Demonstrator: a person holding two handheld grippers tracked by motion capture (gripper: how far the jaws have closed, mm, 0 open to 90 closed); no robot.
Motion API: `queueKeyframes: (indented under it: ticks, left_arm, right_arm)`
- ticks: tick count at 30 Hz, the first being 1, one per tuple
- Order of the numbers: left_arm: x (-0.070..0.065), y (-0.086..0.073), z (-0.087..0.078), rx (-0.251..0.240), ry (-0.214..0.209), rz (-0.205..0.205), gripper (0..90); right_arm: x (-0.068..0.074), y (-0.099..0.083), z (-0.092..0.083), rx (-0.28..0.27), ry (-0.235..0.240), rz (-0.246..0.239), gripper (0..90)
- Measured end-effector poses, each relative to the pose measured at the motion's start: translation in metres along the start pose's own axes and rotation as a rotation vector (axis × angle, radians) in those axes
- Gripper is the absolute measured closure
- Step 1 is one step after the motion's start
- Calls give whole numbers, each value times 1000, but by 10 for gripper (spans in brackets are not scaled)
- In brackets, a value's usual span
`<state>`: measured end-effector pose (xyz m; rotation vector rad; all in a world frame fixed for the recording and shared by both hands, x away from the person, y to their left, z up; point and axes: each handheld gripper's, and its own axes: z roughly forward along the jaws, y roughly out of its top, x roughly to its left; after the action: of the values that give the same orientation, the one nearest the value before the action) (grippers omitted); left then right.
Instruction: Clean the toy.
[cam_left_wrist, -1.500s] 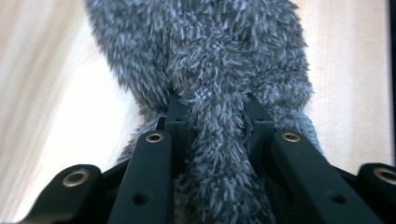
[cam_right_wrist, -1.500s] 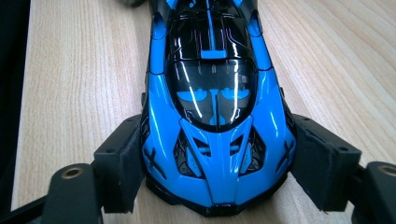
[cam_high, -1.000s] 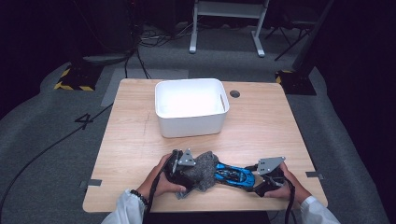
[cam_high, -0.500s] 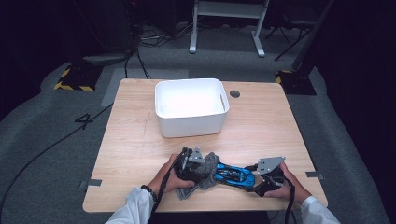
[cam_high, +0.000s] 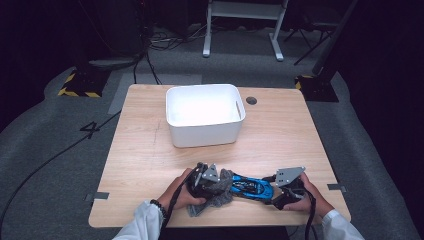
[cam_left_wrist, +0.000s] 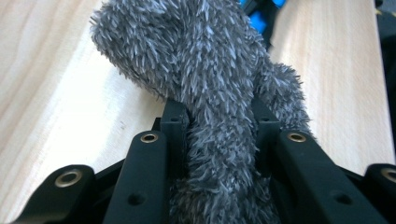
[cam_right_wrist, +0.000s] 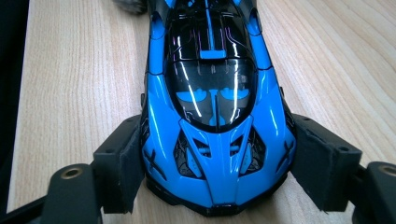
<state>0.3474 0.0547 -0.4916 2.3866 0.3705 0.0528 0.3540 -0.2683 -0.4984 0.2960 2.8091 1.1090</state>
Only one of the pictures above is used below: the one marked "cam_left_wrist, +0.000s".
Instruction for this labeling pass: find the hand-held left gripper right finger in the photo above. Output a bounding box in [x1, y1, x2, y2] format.
[250, 97, 282, 175]

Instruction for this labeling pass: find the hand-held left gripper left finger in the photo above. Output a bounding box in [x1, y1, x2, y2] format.
[151, 98, 191, 179]

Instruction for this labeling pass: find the grey fluffy cloth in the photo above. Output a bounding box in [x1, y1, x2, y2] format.
[89, 0, 316, 224]

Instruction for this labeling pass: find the blue and black toy car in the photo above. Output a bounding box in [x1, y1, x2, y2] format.
[237, 0, 288, 52]

